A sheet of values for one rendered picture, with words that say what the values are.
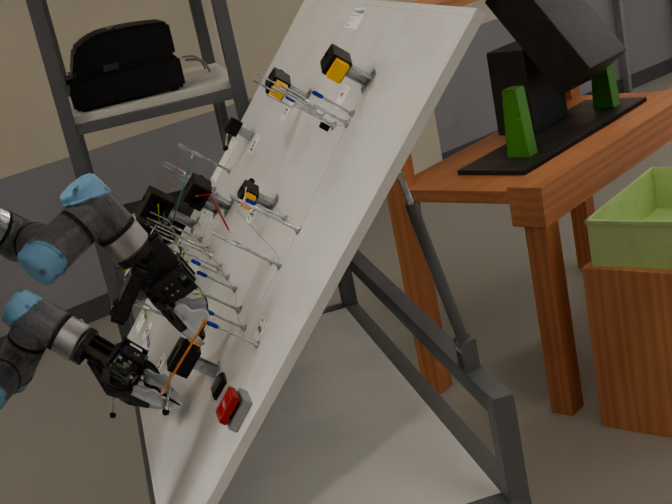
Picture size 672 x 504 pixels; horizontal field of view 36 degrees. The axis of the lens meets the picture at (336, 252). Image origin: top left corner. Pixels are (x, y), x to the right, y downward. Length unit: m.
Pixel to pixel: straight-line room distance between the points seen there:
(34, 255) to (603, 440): 2.35
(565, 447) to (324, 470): 1.67
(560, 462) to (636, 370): 0.39
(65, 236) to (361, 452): 0.75
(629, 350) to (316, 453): 1.63
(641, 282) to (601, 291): 0.15
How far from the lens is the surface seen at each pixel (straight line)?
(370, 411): 2.28
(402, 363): 2.47
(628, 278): 3.43
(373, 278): 2.46
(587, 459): 3.56
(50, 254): 1.76
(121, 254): 1.82
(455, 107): 7.48
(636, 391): 3.61
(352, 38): 2.16
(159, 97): 2.80
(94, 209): 1.79
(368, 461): 2.09
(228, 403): 1.71
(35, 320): 1.98
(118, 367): 1.94
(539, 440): 3.70
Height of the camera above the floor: 1.81
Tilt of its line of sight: 17 degrees down
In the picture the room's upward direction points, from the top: 12 degrees counter-clockwise
